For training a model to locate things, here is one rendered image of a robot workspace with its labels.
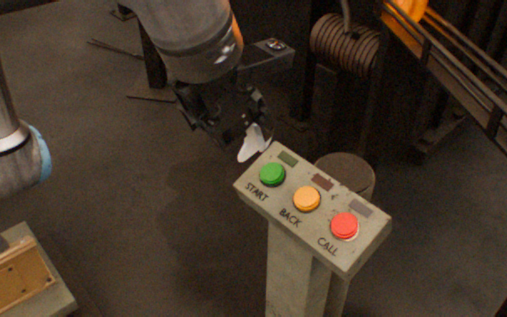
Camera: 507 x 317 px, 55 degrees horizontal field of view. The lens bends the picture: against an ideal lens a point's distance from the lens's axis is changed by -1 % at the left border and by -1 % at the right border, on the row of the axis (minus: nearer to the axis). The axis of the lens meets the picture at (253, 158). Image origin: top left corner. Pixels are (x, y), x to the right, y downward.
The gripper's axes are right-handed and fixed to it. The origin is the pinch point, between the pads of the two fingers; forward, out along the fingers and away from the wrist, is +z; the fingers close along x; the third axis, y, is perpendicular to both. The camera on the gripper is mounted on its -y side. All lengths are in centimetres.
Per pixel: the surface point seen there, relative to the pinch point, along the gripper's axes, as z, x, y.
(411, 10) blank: 18, -7, -49
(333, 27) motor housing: 36, -32, -51
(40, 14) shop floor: 77, -202, -20
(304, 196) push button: 9.1, 6.9, 0.5
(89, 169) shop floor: 65, -86, 19
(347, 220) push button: 9.3, 14.6, -0.1
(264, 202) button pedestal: 10.2, 1.8, 4.8
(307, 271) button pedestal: 19.9, 11.2, 7.6
